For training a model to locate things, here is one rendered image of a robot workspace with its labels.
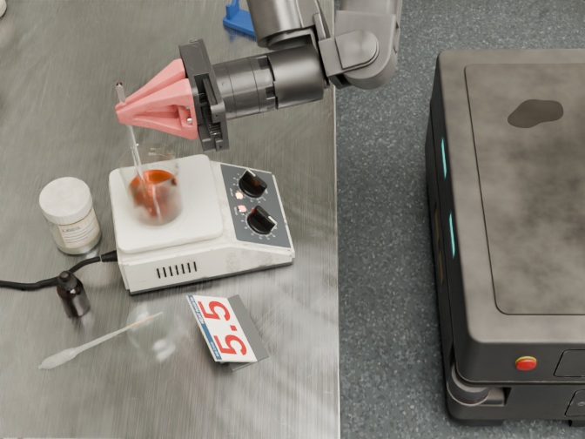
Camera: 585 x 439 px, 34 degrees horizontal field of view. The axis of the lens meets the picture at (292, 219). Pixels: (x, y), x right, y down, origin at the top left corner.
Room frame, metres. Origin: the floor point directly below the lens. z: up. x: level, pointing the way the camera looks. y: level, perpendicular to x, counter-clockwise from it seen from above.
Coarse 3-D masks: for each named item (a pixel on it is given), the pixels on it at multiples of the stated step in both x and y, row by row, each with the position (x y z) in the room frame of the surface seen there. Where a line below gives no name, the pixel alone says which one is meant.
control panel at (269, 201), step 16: (224, 176) 0.72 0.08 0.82; (240, 176) 0.73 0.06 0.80; (240, 192) 0.70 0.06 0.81; (272, 192) 0.72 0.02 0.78; (272, 208) 0.69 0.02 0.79; (240, 224) 0.65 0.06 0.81; (240, 240) 0.62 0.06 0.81; (256, 240) 0.63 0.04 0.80; (272, 240) 0.64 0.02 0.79; (288, 240) 0.65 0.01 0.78
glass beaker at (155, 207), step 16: (144, 144) 0.68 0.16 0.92; (160, 144) 0.68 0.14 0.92; (128, 160) 0.67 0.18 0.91; (144, 160) 0.68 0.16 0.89; (160, 160) 0.68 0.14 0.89; (176, 160) 0.66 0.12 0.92; (128, 176) 0.66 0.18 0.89; (176, 176) 0.64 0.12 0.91; (128, 192) 0.64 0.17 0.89; (144, 192) 0.62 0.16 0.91; (160, 192) 0.63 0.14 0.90; (176, 192) 0.64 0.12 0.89; (144, 208) 0.63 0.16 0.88; (160, 208) 0.63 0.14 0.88; (176, 208) 0.64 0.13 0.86; (144, 224) 0.63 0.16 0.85; (160, 224) 0.63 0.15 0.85
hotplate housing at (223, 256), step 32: (224, 192) 0.69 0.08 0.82; (224, 224) 0.64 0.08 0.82; (128, 256) 0.60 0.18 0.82; (160, 256) 0.61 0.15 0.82; (192, 256) 0.61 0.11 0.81; (224, 256) 0.61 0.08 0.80; (256, 256) 0.62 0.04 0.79; (288, 256) 0.63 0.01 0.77; (128, 288) 0.60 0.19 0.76; (160, 288) 0.60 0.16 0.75
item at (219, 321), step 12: (204, 300) 0.57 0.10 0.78; (216, 300) 0.58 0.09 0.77; (204, 312) 0.55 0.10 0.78; (216, 312) 0.56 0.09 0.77; (228, 312) 0.56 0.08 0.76; (216, 324) 0.54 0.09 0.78; (228, 324) 0.54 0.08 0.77; (216, 336) 0.52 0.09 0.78; (228, 336) 0.53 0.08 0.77; (240, 336) 0.53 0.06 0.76; (228, 348) 0.51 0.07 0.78; (240, 348) 0.51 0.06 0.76
